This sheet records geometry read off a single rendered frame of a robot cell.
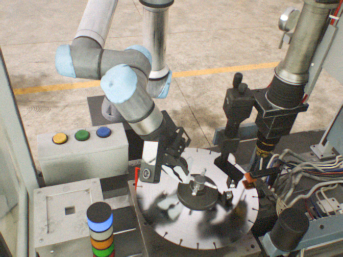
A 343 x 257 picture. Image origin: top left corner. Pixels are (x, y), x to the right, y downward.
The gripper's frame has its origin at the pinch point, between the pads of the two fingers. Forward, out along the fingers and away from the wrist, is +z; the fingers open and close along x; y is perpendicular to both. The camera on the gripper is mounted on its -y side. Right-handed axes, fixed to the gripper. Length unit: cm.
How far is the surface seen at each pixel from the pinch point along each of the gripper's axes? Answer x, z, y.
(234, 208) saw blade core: -10.5, 10.3, -0.1
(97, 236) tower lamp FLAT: -2.6, -19.3, -25.6
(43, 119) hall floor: 173, 32, 63
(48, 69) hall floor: 211, 23, 115
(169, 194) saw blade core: 4.0, 1.1, -3.4
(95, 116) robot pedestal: 59, 1, 29
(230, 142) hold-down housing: -12.8, -5.9, 8.8
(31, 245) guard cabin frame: 36.3, -4.6, -27.6
